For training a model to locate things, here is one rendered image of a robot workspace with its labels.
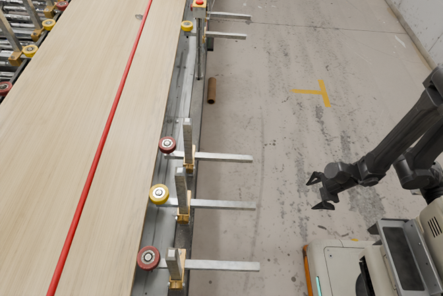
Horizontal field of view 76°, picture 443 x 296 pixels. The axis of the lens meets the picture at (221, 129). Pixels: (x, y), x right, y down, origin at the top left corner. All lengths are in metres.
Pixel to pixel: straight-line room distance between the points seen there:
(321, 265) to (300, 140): 1.14
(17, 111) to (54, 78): 0.26
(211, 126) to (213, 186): 0.60
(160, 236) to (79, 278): 0.42
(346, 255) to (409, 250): 0.80
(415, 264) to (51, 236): 1.26
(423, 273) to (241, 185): 1.41
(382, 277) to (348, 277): 0.54
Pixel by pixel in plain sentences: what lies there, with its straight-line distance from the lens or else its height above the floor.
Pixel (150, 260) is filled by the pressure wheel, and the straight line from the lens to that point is 1.14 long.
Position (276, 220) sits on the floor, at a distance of 2.21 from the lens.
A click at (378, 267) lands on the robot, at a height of 0.80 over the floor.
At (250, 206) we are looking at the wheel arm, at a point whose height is 0.83.
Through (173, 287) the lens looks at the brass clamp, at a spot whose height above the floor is 0.84.
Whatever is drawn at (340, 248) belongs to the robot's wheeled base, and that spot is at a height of 0.28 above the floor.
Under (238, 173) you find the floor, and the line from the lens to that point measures 2.32.
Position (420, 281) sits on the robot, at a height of 1.04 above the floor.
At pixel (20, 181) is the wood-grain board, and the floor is 0.90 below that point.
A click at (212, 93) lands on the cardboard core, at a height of 0.08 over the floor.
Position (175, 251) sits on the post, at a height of 1.12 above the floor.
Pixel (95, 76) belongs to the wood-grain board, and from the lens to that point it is 1.75.
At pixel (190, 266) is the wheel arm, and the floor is 0.83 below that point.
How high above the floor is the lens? 2.00
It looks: 52 degrees down
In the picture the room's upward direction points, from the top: 6 degrees clockwise
